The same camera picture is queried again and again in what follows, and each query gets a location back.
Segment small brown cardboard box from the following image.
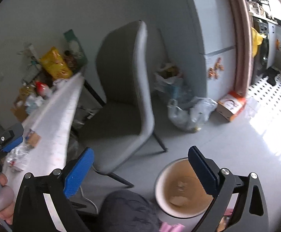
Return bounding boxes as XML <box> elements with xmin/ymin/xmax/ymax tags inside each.
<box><xmin>25</xmin><ymin>129</ymin><xmax>41</xmax><ymax>148</ymax></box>

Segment green tall box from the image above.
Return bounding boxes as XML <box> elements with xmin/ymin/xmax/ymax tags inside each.
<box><xmin>64</xmin><ymin>29</ymin><xmax>88</xmax><ymax>67</ymax></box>

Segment blue tissue box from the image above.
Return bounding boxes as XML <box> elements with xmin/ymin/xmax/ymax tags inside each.
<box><xmin>24</xmin><ymin>94</ymin><xmax>45</xmax><ymax>115</ymax></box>

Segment round trash bin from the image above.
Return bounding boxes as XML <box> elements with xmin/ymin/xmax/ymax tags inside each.
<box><xmin>155</xmin><ymin>158</ymin><xmax>213</xmax><ymax>219</ymax></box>

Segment white refrigerator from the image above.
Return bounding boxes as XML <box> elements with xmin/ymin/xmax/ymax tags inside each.
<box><xmin>186</xmin><ymin>0</ymin><xmax>236</xmax><ymax>101</ymax></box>

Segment clear plastic wrap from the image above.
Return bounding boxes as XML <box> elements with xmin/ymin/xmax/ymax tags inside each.
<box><xmin>6</xmin><ymin>144</ymin><xmax>31</xmax><ymax>172</ymax></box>

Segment person's left hand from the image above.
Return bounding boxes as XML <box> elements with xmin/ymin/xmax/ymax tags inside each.
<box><xmin>0</xmin><ymin>173</ymin><xmax>15</xmax><ymax>225</ymax></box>

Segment orange white box on floor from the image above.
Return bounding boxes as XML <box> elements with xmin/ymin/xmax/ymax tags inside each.
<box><xmin>216</xmin><ymin>91</ymin><xmax>247</xmax><ymax>122</ymax></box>

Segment person's patterned knee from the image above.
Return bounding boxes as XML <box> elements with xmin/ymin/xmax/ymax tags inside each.
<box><xmin>99</xmin><ymin>190</ymin><xmax>161</xmax><ymax>232</ymax></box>

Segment open brown cardboard box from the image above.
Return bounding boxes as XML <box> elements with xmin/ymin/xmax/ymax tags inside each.
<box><xmin>11</xmin><ymin>86</ymin><xmax>32</xmax><ymax>122</ymax></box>

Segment clear plastic bag on floor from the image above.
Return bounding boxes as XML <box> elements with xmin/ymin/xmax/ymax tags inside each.
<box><xmin>167</xmin><ymin>97</ymin><xmax>218</xmax><ymax>133</ymax></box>

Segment yellow snack bag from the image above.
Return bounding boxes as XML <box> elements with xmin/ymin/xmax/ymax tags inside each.
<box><xmin>40</xmin><ymin>47</ymin><xmax>73</xmax><ymax>80</ymax></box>

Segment grey upholstered chair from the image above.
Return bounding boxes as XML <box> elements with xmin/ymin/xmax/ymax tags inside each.
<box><xmin>78</xmin><ymin>20</ymin><xmax>156</xmax><ymax>188</ymax></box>

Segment floral white tablecloth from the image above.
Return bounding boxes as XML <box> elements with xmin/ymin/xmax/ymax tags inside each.
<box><xmin>2</xmin><ymin>72</ymin><xmax>85</xmax><ymax>232</ymax></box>

